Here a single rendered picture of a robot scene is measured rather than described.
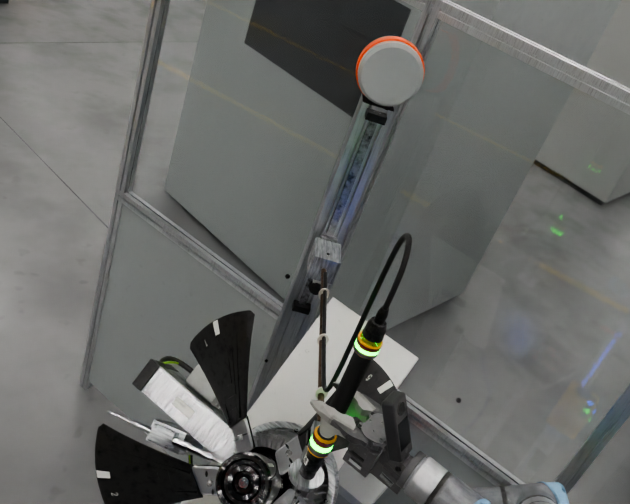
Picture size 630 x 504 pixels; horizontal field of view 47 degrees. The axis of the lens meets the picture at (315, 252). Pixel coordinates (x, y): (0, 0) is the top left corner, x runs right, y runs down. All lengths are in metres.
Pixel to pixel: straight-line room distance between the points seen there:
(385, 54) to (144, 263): 1.33
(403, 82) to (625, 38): 5.38
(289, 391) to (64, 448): 1.46
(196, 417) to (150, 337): 1.10
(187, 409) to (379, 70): 0.90
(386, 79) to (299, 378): 0.74
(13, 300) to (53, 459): 0.93
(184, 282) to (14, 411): 0.98
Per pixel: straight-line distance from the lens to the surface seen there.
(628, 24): 7.01
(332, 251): 1.84
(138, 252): 2.67
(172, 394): 1.75
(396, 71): 1.70
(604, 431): 1.96
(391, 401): 1.22
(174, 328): 2.67
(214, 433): 1.70
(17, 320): 3.54
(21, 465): 3.00
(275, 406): 1.78
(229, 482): 1.51
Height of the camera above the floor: 2.38
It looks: 32 degrees down
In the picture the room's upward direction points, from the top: 21 degrees clockwise
